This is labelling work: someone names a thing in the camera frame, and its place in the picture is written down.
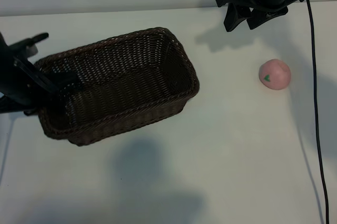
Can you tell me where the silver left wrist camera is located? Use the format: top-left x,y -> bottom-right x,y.
6,32 -> 50,56

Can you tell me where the pink peach with green leaf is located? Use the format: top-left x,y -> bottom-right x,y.
258,59 -> 292,91

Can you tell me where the black ribbed flat cable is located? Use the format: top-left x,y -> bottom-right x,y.
13,59 -> 62,95

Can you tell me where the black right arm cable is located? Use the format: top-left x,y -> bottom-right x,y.
305,0 -> 330,224

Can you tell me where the dark brown wicker basket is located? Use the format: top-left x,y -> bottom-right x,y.
33,26 -> 200,147

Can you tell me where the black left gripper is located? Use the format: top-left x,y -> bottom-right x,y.
0,32 -> 83,116

